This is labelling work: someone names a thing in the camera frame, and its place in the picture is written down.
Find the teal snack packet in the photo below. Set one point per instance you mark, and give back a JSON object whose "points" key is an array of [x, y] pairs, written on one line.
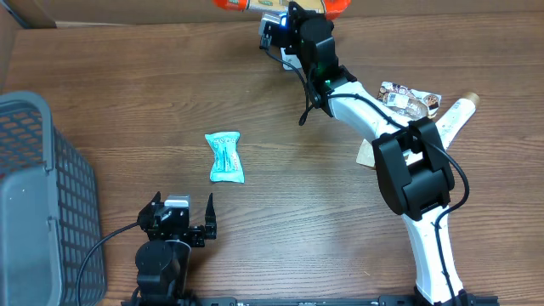
{"points": [[227, 164]]}

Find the grey plastic basket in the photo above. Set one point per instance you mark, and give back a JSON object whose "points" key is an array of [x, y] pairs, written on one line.
{"points": [[49, 211]]}

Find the brown white nut pouch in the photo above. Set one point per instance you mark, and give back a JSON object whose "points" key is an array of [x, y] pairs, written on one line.
{"points": [[407, 102]]}

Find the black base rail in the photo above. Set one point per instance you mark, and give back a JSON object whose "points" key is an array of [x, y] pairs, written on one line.
{"points": [[384, 300]]}

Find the white cream tube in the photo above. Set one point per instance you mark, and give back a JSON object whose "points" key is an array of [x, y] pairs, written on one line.
{"points": [[452, 121]]}

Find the orange spaghetti packet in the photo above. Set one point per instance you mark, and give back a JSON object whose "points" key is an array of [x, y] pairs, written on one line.
{"points": [[330, 9]]}

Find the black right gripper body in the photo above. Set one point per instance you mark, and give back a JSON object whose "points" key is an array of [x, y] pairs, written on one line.
{"points": [[308, 63]]}

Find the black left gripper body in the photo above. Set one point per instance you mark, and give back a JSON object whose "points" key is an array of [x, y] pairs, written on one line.
{"points": [[198, 236]]}

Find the white barcode scanner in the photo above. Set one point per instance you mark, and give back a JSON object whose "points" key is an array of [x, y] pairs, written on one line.
{"points": [[288, 58]]}

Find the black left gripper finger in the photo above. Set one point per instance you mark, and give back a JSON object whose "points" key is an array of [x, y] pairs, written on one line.
{"points": [[210, 220], [148, 211]]}

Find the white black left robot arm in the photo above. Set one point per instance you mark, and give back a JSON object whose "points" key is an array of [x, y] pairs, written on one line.
{"points": [[163, 261]]}

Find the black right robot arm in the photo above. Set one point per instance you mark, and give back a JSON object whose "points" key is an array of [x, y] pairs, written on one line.
{"points": [[415, 175]]}

